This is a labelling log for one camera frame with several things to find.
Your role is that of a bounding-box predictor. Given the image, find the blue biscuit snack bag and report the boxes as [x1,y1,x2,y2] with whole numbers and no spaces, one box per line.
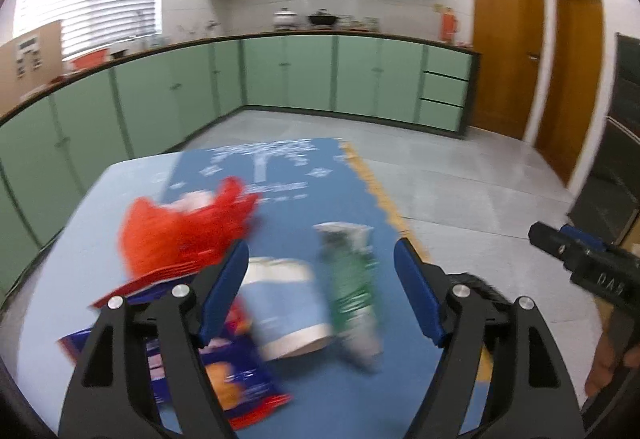
[58,273,292,430]

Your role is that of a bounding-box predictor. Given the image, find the orange foam fruit net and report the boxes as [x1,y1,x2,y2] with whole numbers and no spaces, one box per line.
[119,197,227,279]

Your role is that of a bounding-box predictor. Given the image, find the blue white paper cup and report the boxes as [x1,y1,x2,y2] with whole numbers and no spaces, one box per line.
[239,257,333,361]

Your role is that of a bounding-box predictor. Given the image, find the red plastic bag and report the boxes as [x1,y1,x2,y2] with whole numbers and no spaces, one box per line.
[198,176,260,253]

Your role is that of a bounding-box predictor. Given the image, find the green milk carton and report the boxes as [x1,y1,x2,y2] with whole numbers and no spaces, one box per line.
[314,221,383,372]

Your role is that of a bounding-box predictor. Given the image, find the white tissue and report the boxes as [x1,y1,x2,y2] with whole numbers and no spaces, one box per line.
[166,191,216,214]

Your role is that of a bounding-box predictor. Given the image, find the green lower kitchen cabinets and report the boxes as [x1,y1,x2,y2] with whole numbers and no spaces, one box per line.
[1,32,480,293]

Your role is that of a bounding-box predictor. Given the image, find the person's right hand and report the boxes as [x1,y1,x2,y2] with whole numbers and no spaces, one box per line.
[584,310,639,398]

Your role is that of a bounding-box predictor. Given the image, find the black glass cabinet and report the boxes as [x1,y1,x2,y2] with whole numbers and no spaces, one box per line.
[568,34,639,244]

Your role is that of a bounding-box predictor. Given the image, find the wooden door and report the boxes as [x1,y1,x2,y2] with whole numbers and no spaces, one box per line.
[472,0,544,140]
[535,0,604,184]

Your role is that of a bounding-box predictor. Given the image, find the blue patterned table mat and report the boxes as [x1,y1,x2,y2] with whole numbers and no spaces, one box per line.
[14,136,494,437]

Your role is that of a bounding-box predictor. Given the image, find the orange thermos flask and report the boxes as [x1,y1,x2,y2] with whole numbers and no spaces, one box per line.
[439,6,458,44]

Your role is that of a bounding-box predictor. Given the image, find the red plastic basin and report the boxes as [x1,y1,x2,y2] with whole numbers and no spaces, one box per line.
[70,48,110,72]

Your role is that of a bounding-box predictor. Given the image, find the brown cardboard box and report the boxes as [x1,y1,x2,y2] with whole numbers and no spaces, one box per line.
[0,21,63,116]

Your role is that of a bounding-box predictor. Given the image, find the white cooking pot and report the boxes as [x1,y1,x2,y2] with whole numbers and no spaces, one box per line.
[272,6,298,30]

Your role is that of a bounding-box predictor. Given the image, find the black wok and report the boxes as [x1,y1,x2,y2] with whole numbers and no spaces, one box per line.
[307,9,340,29]

